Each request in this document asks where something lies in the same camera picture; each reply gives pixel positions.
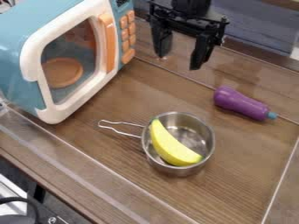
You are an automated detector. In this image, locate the black cable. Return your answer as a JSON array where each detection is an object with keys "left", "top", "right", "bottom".
[{"left": 0, "top": 196, "right": 42, "bottom": 224}]

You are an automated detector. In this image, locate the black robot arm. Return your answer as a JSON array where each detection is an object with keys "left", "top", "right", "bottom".
[{"left": 147, "top": 0, "right": 230, "bottom": 70}]

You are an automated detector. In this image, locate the yellow toy banana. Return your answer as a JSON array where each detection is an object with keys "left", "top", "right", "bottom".
[{"left": 150, "top": 119, "right": 203, "bottom": 166}]

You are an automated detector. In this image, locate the purple toy eggplant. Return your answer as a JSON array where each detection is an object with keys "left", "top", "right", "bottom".
[{"left": 214, "top": 86, "right": 277, "bottom": 121}]

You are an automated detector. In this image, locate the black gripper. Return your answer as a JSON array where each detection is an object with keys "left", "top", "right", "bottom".
[{"left": 148, "top": 0, "right": 230, "bottom": 70}]

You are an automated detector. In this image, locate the orange microwave turntable plate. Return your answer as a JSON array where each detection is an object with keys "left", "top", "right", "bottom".
[{"left": 42, "top": 58, "right": 83, "bottom": 88}]

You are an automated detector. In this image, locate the blue toy microwave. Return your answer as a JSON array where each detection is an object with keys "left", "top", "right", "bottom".
[{"left": 0, "top": 0, "right": 136, "bottom": 124}]

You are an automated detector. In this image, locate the silver pot with wire handle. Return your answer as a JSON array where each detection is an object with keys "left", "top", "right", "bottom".
[{"left": 98, "top": 111, "right": 215, "bottom": 178}]

